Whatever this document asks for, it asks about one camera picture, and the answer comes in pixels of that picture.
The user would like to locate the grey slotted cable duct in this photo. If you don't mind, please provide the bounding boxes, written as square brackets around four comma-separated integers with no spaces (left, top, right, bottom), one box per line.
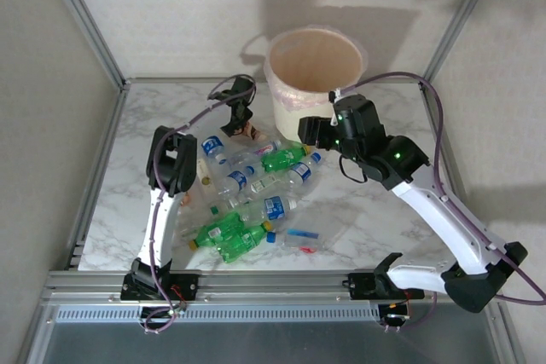
[55,304,382,323]

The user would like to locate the cream white bottle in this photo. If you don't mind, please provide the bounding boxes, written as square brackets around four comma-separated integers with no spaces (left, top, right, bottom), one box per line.
[195,157,216,199]

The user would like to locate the aluminium frame post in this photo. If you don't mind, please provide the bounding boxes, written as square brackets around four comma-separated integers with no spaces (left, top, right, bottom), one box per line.
[38,0,131,90]
[419,0,505,89]

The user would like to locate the pink translucent bin liner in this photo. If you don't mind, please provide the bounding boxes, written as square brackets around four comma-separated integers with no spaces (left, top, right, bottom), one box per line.
[262,25,370,114]

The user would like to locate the small clear bottle white cap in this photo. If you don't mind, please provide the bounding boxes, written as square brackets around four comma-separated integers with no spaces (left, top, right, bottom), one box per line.
[224,191,253,211]

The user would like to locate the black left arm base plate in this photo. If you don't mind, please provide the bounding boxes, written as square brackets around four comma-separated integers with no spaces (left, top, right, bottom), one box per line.
[120,272,200,302]

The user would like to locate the grey metal panel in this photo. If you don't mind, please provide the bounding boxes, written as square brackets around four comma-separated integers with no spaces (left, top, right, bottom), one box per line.
[25,319,517,364]

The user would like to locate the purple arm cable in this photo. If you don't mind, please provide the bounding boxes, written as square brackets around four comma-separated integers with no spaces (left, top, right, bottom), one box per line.
[332,72,546,334]
[138,73,259,335]

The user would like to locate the clear bottle green cap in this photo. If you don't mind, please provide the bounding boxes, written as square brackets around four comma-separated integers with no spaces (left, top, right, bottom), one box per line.
[175,202,227,240]

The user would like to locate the clear bottle pink label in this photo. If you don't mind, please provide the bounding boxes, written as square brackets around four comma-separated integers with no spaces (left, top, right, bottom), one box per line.
[229,137,283,168]

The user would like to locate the crushed clear bottle blue cap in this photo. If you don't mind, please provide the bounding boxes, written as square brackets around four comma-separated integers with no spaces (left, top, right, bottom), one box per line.
[266,222,342,257]

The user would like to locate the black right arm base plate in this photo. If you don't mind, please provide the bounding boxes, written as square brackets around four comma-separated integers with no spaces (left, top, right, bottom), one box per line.
[347,272,427,300]

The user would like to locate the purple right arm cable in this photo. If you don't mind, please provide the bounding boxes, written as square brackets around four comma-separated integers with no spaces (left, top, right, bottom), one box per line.
[332,72,546,334]

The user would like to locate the red black wires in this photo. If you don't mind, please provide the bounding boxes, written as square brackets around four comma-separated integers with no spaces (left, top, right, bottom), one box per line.
[168,285,189,318]
[400,289,414,318]

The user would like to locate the clear bottle white green label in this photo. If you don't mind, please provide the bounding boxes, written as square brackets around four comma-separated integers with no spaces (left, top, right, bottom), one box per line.
[248,174,285,197]

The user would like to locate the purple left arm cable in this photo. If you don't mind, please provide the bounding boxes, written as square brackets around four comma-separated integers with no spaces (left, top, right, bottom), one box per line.
[138,73,259,335]

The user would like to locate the green bottle yellow cap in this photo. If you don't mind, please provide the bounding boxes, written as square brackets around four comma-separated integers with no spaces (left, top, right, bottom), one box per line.
[259,143,313,175]
[216,221,275,264]

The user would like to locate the aluminium frame rail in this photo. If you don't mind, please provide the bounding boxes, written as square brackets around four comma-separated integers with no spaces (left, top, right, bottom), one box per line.
[420,82,508,297]
[63,82,129,274]
[42,269,504,306]
[485,299,528,364]
[123,77,426,85]
[15,291,59,364]

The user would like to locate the cream plastic bin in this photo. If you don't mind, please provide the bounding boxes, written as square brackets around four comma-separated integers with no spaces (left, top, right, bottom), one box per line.
[264,26,369,143]

